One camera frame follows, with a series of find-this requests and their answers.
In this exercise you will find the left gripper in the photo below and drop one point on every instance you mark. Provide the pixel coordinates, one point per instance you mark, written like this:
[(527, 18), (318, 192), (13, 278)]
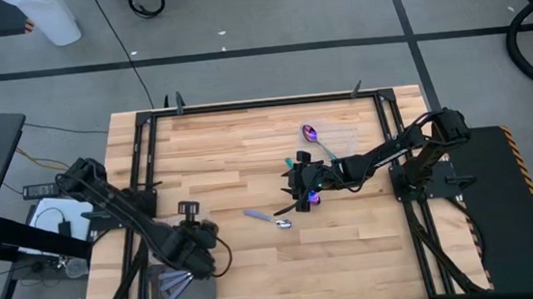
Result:
[(195, 252)]

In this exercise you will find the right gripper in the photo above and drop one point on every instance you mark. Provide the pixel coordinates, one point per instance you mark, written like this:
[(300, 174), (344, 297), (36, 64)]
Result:
[(312, 177)]

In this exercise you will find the iridescent purple teal spoon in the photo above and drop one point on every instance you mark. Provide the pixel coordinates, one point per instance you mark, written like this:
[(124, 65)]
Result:
[(310, 134), (314, 197)]

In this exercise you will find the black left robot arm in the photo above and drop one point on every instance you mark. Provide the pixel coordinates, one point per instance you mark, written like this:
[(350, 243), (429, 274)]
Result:
[(127, 212)]

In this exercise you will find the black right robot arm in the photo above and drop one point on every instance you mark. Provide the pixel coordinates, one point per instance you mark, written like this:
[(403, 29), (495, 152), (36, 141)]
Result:
[(392, 150)]

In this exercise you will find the grey plastic bin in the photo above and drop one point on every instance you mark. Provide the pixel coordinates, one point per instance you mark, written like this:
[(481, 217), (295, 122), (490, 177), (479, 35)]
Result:
[(197, 296)]

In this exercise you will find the clear round jar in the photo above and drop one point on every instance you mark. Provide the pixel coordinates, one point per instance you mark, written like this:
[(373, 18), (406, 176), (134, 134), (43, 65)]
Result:
[(76, 268)]

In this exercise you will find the white paper sheet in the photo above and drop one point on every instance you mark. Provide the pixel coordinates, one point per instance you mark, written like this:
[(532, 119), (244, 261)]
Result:
[(46, 205)]

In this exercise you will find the black hazard striped platform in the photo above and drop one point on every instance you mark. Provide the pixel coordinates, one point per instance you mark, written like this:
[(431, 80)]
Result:
[(510, 225)]

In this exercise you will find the white plastic object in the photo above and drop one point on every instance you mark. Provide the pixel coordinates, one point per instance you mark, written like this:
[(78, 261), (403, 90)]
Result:
[(54, 23)]

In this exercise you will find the black metal table frame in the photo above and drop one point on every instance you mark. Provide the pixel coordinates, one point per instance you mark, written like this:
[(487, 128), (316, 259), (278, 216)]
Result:
[(267, 104)]

